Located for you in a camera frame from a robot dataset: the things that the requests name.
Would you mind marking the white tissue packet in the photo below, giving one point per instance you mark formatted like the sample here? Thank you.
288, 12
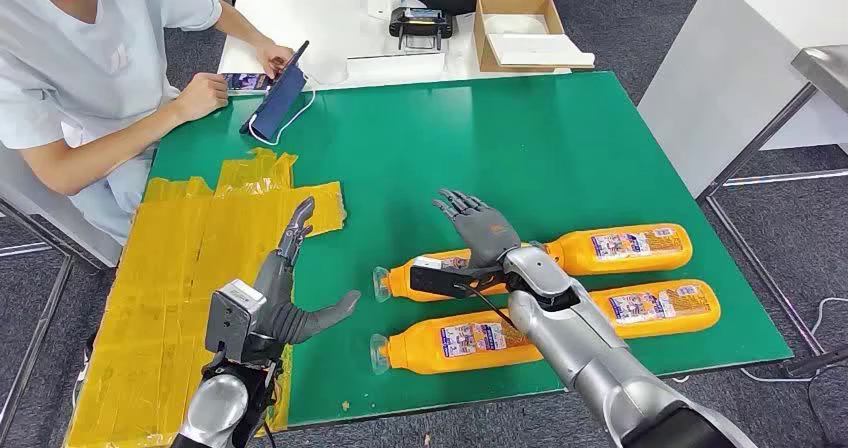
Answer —
384, 1

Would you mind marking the yellow tape patch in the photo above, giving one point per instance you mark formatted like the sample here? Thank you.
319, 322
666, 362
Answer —
152, 266

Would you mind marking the black handheld controller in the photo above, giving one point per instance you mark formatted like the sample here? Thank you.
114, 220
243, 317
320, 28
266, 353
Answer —
420, 24

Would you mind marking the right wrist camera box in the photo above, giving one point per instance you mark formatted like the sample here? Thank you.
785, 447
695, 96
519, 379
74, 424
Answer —
437, 280

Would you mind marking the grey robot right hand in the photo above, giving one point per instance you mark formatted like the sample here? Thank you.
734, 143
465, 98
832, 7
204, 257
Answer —
487, 233

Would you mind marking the person's left forearm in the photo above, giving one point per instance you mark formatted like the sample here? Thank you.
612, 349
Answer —
238, 28

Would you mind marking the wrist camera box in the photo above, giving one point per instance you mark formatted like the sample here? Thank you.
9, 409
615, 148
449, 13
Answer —
437, 280
232, 316

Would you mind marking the person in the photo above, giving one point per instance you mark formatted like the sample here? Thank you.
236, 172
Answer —
79, 54

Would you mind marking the steel table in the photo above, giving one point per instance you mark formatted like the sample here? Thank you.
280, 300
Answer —
825, 67

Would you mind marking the white side table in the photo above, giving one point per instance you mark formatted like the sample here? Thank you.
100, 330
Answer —
729, 67

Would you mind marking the green table mat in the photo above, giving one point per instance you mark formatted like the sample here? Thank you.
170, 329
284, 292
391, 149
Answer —
497, 153

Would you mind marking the cardboard box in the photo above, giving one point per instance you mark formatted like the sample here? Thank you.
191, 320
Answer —
482, 34

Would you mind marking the orange detergent bottle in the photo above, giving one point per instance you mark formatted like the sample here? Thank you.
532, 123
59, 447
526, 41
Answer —
417, 352
397, 286
576, 253
702, 306

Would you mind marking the smartphone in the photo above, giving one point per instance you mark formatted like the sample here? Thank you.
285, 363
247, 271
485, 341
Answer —
246, 84

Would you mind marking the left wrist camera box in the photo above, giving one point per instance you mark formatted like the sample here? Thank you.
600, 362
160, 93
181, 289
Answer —
232, 316

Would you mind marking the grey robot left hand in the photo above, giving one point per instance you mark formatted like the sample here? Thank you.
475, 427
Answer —
275, 299

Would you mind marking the tablet in blue case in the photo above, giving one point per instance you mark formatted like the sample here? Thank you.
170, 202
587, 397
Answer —
278, 104

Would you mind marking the white foam sheet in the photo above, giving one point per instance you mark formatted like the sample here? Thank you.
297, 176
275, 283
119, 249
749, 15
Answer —
536, 49

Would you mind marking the person's right forearm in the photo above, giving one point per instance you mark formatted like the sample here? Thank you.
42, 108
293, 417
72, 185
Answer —
99, 153

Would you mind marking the black power strip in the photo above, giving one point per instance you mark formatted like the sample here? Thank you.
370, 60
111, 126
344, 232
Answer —
815, 363

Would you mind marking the person's right hand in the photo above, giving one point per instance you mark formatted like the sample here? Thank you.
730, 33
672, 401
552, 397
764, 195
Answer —
202, 95

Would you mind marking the white bench with steel frame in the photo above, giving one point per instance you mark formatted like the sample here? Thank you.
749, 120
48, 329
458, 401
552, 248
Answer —
40, 210

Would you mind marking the person's left hand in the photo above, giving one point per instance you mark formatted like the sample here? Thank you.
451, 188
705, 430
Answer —
273, 55

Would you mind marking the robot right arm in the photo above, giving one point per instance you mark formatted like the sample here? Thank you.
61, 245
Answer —
583, 352

